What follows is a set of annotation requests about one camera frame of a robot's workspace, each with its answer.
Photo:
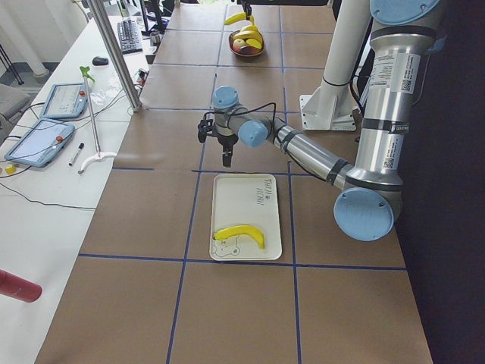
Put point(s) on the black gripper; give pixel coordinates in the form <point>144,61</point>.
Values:
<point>227,142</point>
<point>248,10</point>

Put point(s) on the yellow banana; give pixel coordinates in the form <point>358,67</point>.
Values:
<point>235,18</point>
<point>249,29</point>
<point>242,229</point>
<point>249,34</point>

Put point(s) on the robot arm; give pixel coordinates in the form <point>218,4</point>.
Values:
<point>399,33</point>

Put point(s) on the woven wicker basket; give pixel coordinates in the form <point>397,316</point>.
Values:
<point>252,52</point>

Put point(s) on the yellow starfruit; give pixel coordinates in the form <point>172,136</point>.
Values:
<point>254,43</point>

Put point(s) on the red and yellow apple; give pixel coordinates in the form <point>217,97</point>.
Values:
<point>239,46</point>

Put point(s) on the white bear tray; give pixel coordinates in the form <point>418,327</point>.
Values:
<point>245,199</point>

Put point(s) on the metal cup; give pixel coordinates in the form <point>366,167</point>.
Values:
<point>155,38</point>

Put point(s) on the white reacher grabber tool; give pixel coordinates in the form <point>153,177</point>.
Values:
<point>99,155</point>

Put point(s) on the black keyboard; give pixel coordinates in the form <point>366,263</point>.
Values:
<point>129,36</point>

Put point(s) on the black marker pen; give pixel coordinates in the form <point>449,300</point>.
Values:
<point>76,154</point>

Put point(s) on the black computer mouse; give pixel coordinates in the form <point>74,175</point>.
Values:
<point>100,61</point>

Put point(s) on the far teach pendant tablet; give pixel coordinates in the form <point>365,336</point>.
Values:
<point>65,100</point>

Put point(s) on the teach pendant tablet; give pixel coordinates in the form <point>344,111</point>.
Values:
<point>65,100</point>
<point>40,145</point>

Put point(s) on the white side table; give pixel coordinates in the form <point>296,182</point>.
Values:
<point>45,214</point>

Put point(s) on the near teach pendant tablet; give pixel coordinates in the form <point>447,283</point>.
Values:
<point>40,145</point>

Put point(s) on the small yellow object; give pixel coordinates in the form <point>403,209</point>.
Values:
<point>10,169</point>

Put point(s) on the red cylinder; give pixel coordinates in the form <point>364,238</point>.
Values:
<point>18,288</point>

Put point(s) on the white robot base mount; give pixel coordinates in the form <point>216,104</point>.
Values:
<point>329,107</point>

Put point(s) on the aluminium frame post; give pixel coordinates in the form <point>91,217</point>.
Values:
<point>106,30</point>

